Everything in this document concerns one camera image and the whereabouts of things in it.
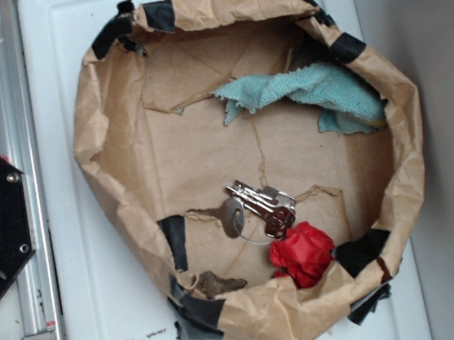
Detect silver key bunch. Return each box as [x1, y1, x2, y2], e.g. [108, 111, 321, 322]
[226, 180, 297, 241]

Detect brown rock piece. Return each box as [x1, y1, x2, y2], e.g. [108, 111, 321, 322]
[196, 272, 247, 299]

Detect thin wire key ring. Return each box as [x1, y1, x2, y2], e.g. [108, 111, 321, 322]
[231, 203, 288, 249]

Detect round head silver key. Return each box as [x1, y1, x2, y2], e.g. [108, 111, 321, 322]
[207, 197, 245, 238]

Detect crumpled red paper ball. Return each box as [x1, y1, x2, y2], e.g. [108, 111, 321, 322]
[269, 222, 335, 289]

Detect brown paper bag tray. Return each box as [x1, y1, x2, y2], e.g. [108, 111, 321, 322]
[73, 0, 425, 340]

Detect aluminium extrusion rail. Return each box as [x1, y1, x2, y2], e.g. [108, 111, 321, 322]
[0, 0, 67, 340]

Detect light blue terry cloth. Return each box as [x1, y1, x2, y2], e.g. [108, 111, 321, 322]
[214, 61, 387, 135]

